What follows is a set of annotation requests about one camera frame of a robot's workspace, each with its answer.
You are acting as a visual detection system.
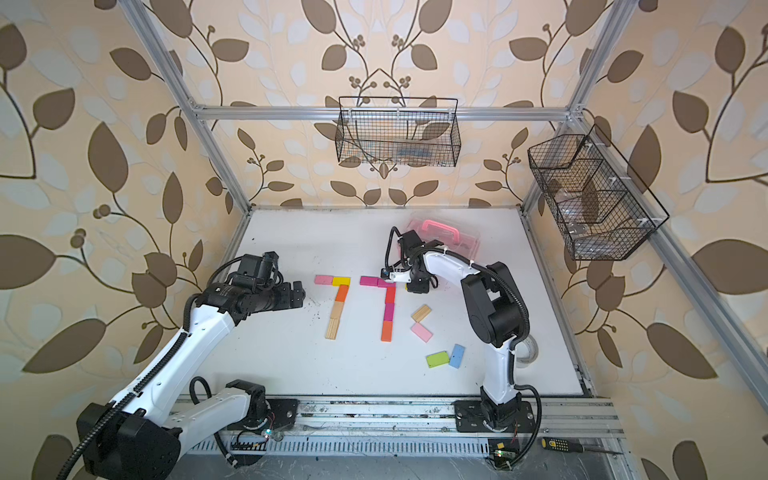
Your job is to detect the white tape roll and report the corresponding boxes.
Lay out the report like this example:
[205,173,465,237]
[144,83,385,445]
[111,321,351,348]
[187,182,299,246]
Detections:
[513,335,539,368]

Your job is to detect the right black wire basket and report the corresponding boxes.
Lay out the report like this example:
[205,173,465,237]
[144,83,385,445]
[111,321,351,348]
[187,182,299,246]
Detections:
[527,125,669,261]

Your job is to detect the light pink block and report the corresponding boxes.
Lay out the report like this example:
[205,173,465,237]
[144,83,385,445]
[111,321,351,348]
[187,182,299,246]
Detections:
[411,322,433,343]

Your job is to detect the back black wire basket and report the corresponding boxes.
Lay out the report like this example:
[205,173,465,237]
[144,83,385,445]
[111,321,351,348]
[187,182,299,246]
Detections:
[332,95,462,167]

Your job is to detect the green block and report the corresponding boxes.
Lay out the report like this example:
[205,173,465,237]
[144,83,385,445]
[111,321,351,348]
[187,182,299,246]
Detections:
[425,351,451,368]

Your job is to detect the orange block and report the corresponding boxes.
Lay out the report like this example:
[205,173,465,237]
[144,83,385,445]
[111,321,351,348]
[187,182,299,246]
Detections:
[335,285,349,303]
[380,320,393,342]

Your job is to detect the yellow black screwdriver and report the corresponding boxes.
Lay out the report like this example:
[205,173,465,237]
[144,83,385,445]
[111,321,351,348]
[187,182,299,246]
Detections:
[541,437,620,455]

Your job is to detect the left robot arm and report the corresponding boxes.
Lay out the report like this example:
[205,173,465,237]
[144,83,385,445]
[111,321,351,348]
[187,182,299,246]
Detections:
[57,251,306,479]

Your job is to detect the pink plastic storage box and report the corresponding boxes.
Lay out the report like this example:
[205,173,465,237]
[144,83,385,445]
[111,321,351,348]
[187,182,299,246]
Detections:
[405,217,480,258]

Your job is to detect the magenta block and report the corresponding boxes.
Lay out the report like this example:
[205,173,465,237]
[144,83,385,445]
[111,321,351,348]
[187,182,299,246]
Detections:
[359,276,379,287]
[383,303,395,322]
[377,279,397,289]

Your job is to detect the black wire basket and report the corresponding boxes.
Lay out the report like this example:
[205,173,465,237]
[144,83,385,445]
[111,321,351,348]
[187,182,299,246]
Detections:
[332,95,462,167]
[527,125,669,261]

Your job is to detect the natural wood block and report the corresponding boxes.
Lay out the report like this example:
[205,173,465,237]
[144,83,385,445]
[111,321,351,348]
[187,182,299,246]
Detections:
[330,301,344,321]
[325,318,340,340]
[411,304,432,323]

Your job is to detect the pink block in row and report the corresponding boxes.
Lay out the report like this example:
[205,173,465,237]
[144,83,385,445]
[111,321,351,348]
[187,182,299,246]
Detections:
[314,275,334,285]

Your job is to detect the blue block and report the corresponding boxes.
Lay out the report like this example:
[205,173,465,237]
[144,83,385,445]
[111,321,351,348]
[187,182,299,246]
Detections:
[449,344,465,369]

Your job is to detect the natural wood block in pile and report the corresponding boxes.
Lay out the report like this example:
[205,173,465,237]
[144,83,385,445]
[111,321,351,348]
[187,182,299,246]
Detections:
[411,304,432,323]

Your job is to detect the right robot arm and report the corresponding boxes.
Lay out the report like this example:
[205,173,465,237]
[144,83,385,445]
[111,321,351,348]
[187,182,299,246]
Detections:
[381,227,543,471]

